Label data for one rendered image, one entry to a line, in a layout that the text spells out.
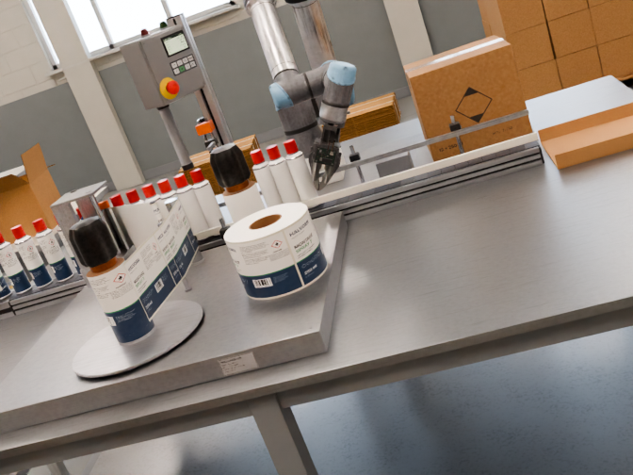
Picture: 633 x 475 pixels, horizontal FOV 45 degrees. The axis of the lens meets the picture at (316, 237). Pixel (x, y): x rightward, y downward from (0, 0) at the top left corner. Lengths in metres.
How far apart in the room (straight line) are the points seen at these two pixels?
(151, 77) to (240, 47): 5.53
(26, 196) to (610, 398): 2.66
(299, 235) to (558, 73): 3.97
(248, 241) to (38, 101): 6.89
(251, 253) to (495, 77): 0.98
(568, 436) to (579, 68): 3.71
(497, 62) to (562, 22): 3.14
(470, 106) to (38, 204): 2.19
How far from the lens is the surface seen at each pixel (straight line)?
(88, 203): 2.26
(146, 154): 8.17
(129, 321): 1.72
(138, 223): 2.24
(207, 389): 1.55
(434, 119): 2.30
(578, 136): 2.27
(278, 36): 2.25
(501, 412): 2.25
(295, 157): 2.14
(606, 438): 2.09
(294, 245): 1.66
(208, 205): 2.24
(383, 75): 7.62
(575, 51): 5.47
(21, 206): 3.80
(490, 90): 2.31
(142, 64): 2.20
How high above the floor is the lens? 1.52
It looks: 19 degrees down
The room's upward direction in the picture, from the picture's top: 20 degrees counter-clockwise
